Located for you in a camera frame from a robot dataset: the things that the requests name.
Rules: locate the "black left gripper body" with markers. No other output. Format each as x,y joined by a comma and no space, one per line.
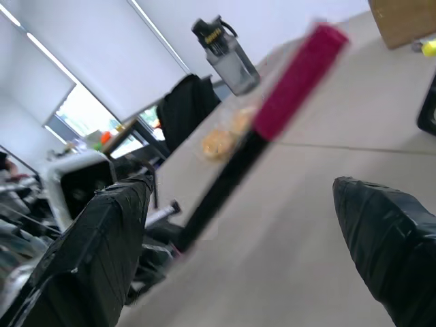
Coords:
155,259

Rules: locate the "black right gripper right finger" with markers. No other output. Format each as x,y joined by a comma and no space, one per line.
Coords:
391,245

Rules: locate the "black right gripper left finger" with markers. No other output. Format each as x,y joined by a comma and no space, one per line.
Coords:
88,259

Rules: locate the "black pen with magenta cap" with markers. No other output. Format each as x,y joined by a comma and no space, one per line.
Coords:
293,85

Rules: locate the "silver pen with black tip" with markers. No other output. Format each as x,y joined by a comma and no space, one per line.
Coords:
163,213

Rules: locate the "black pen holder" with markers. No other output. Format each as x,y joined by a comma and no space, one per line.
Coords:
428,112

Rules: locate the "orange small object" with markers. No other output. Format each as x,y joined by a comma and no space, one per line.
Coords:
105,136

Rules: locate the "clear bag of snacks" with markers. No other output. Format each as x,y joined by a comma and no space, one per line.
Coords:
225,134

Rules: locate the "black office chair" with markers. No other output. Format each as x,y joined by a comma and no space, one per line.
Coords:
185,110

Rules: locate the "yellow small object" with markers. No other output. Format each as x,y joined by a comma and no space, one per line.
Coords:
430,47

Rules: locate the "dark water bottle black lid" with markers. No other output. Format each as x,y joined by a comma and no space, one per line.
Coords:
231,64

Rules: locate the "brown cardboard box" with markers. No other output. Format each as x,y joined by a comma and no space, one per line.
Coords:
405,20

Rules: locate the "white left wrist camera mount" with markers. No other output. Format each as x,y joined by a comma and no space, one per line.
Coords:
54,180

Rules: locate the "wooden desk with black frame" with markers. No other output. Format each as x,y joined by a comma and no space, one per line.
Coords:
131,131

